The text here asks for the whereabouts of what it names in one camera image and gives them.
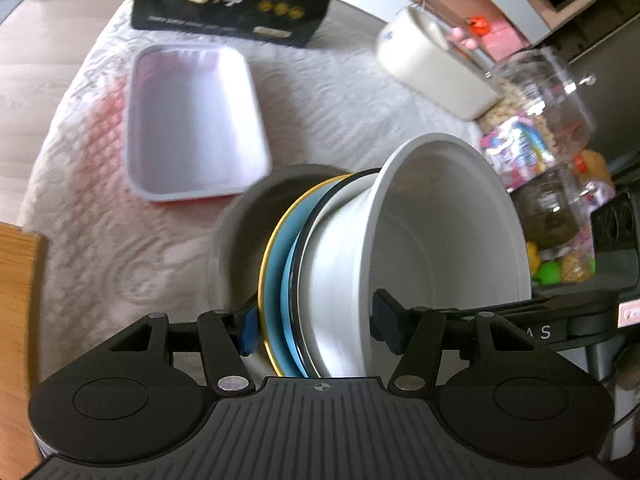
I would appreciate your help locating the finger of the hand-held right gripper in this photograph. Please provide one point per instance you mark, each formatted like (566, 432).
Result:
(510, 307)

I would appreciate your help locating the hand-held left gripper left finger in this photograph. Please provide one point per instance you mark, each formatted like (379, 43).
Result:
(248, 325)

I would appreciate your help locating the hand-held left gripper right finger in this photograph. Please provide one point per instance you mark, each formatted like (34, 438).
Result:
(386, 320)

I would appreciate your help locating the yellow-rimmed white plate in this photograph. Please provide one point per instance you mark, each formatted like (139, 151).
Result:
(270, 260)

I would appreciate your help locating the blue enamel bowl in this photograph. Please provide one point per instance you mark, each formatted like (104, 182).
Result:
(292, 270)

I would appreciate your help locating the stainless steel bowl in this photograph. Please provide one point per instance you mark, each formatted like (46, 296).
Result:
(235, 240)

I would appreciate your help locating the white plastic bowl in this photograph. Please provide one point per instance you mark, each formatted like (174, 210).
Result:
(450, 230)

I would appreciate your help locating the green candy dispenser toy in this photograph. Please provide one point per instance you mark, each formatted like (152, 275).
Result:
(565, 270)

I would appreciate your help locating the yellow duck toy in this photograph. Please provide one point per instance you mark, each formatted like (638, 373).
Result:
(533, 260)

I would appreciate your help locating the clear jar of seeds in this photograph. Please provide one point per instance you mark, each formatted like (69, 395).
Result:
(555, 210)

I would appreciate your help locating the pink candy packet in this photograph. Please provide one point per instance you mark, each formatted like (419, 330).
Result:
(520, 152)

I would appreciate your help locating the large clear lidded jar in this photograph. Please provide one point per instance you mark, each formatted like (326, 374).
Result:
(545, 95)

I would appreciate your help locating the white rectangular tray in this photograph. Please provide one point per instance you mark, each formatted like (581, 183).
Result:
(195, 120)

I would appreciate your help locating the wooden board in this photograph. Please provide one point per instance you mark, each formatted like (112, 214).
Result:
(20, 310)

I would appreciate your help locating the cream tissue box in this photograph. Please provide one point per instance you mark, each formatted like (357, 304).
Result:
(430, 60)

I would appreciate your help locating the pink ball ornament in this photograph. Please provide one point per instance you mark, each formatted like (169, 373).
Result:
(462, 39)

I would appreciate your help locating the black snack bag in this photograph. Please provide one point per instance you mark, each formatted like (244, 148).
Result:
(235, 0)

